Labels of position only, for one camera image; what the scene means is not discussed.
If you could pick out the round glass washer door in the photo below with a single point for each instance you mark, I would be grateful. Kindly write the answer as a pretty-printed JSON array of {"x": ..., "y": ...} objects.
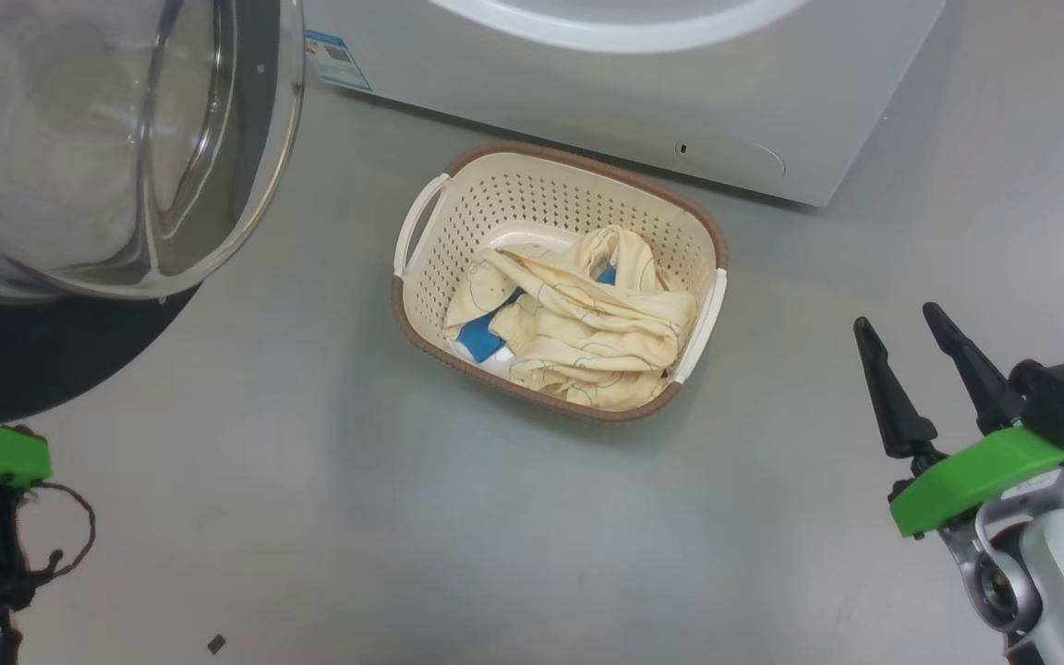
[{"x": 52, "y": 139}]

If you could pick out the blue energy label sticker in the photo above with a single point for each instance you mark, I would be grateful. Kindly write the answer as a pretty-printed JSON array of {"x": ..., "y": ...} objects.
[{"x": 338, "y": 60}]

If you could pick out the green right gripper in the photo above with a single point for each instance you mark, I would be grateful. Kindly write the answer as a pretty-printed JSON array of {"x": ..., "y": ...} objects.
[{"x": 975, "y": 476}]

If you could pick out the small dark floor scrap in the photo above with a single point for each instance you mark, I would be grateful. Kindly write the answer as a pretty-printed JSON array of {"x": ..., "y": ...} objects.
[{"x": 216, "y": 644}]

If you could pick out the cream laundry basket brown rim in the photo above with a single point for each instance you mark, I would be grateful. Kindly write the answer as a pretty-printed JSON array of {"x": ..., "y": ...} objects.
[{"x": 513, "y": 199}]

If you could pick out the white front-load washing machine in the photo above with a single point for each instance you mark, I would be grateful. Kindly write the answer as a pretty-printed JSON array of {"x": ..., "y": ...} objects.
[{"x": 680, "y": 92}]

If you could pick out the cream yellow printed garment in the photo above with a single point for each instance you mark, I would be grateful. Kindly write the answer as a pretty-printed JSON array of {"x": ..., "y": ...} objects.
[{"x": 587, "y": 332}]

